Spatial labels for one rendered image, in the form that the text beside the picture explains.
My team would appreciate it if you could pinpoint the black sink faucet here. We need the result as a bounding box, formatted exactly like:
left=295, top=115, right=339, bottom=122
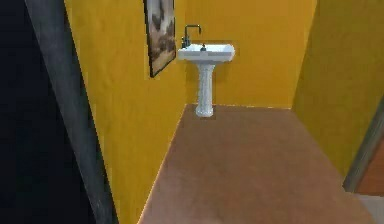
left=180, top=24, right=203, bottom=49

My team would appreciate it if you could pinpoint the brown wooden room door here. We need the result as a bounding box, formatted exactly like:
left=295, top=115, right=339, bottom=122
left=342, top=95, right=384, bottom=197

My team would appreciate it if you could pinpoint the white pedestal sink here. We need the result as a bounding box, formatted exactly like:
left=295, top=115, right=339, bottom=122
left=176, top=43, right=236, bottom=119

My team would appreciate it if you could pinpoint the framed brown wall picture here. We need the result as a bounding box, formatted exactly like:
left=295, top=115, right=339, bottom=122
left=142, top=0, right=178, bottom=79

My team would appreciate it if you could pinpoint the grey door frame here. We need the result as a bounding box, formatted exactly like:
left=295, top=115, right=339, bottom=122
left=23, top=0, right=120, bottom=224

